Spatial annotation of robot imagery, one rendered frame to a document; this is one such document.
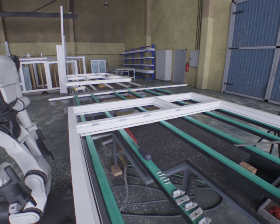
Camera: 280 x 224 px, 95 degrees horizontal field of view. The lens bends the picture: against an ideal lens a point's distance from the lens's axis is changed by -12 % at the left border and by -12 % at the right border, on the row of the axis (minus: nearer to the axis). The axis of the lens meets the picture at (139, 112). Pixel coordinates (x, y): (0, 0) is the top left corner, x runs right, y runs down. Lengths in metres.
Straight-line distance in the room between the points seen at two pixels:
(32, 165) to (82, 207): 0.70
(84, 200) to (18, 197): 0.59
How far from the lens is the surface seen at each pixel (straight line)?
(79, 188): 0.52
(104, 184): 0.61
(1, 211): 1.50
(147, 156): 0.68
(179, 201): 0.56
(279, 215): 1.05
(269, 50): 6.99
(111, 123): 0.99
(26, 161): 1.11
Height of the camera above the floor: 1.30
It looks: 19 degrees down
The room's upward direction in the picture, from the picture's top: straight up
